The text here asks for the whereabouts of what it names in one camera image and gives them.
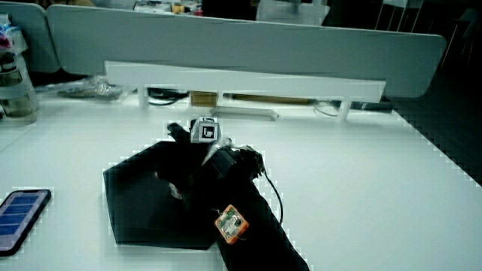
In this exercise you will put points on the person's right hand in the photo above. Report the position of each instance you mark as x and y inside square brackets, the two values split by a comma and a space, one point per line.
[188, 165]

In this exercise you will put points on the black cloth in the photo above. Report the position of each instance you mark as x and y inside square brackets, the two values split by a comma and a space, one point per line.
[135, 203]

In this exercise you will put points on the person's right forearm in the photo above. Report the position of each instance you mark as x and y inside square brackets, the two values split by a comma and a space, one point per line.
[260, 233]

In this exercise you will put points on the brown cardboard box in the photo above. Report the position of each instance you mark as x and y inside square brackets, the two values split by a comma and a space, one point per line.
[203, 99]

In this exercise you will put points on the orange sensor module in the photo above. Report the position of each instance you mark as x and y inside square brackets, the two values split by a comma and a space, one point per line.
[231, 224]

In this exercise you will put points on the white power strip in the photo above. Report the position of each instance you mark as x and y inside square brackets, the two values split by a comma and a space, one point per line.
[244, 113]

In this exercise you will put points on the white desk shelf riser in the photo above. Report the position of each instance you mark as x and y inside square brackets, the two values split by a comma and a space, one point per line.
[244, 81]

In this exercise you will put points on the long brown stick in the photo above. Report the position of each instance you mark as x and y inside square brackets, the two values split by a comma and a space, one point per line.
[271, 99]

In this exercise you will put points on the clear plastic bag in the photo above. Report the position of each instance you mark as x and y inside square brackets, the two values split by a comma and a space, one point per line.
[86, 88]

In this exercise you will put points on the large grey desk partition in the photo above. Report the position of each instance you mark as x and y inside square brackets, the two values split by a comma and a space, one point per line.
[263, 45]

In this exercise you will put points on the black smartphone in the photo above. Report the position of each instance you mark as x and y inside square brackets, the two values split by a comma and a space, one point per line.
[19, 220]

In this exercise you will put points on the clear plastic jar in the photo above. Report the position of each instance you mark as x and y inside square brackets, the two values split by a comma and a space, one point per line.
[15, 90]

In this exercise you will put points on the small grey desk partition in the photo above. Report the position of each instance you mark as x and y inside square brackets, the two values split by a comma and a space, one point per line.
[30, 37]

